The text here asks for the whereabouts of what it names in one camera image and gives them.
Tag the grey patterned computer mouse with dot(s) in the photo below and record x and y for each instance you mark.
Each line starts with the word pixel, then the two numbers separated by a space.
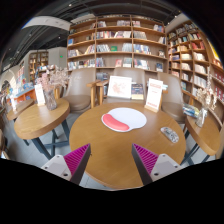
pixel 170 134

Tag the beige left armchair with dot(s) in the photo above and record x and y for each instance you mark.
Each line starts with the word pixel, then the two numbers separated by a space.
pixel 81 91

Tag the dark book on chair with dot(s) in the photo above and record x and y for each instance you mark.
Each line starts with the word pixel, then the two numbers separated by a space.
pixel 137 92

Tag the glass vase dried flowers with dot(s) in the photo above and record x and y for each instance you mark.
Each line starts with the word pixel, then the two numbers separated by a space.
pixel 50 80
pixel 208 99

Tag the white mouse pad red rest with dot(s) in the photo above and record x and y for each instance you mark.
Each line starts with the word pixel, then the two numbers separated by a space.
pixel 123 119

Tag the round wooden left table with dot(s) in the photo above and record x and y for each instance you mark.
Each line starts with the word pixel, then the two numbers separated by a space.
pixel 39 120

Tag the beige armchair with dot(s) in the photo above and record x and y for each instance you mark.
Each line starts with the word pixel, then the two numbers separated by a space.
pixel 81 91
pixel 137 76
pixel 172 101

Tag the wooden right bookshelf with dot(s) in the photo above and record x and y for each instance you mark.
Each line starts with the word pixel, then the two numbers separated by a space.
pixel 192 58

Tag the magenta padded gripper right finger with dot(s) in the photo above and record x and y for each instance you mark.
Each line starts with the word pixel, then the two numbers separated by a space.
pixel 152 166

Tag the magazine on right chair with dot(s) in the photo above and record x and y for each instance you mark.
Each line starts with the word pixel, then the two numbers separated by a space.
pixel 190 110

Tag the round wooden centre table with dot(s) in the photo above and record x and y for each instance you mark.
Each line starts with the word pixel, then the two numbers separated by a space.
pixel 111 162

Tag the distant wooden left bookshelf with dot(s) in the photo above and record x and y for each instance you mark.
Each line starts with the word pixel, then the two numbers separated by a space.
pixel 38 62

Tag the white picture card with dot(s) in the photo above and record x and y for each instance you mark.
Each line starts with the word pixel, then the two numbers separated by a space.
pixel 120 87

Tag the glass vase dried flowers right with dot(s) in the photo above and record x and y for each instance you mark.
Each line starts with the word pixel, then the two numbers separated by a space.
pixel 208 99

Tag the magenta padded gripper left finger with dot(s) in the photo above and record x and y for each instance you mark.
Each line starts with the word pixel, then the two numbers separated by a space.
pixel 70 167

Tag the beige middle armchair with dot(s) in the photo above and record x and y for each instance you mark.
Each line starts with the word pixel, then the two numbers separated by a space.
pixel 137 76

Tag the white sign on left table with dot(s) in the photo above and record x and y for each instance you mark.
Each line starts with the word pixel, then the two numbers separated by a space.
pixel 39 95

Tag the round wooden right table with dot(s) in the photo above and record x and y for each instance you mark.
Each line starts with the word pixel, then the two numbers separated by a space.
pixel 206 138

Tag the large wooden central bookshelf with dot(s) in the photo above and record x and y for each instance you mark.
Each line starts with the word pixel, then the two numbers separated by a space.
pixel 111 41

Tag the red white sign stand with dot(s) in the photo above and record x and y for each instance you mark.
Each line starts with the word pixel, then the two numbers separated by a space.
pixel 154 95

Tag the round wooden table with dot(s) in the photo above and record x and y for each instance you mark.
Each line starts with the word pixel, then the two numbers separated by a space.
pixel 39 120
pixel 206 138
pixel 111 162

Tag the beige right armchair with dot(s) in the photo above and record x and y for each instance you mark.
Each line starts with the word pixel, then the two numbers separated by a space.
pixel 172 101

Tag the glass vase dried flowers left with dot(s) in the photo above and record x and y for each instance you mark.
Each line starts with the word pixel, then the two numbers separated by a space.
pixel 50 80

